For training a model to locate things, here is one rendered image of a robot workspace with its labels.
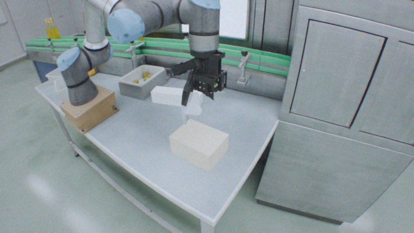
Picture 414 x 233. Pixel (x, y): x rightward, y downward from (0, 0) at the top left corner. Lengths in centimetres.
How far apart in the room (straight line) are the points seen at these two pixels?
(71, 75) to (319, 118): 107
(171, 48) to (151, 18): 75
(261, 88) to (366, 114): 52
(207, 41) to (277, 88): 62
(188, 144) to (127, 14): 43
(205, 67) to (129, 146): 44
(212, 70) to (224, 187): 35
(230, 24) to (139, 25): 80
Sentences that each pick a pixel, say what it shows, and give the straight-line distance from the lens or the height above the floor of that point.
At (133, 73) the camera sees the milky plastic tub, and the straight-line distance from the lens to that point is 120.
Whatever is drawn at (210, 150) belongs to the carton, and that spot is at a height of 82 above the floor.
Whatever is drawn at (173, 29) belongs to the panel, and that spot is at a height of 101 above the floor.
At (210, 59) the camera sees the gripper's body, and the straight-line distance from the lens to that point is 51.
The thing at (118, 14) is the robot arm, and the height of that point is 124.
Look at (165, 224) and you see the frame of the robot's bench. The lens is 120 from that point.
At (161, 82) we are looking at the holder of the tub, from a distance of 115.
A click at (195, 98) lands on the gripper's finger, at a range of 55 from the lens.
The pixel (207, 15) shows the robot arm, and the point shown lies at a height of 121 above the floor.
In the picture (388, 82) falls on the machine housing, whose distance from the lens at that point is 91.
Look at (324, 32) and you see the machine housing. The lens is 79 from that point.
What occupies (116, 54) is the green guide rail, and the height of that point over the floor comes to 90.
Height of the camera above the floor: 128
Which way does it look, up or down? 36 degrees down
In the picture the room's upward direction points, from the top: straight up
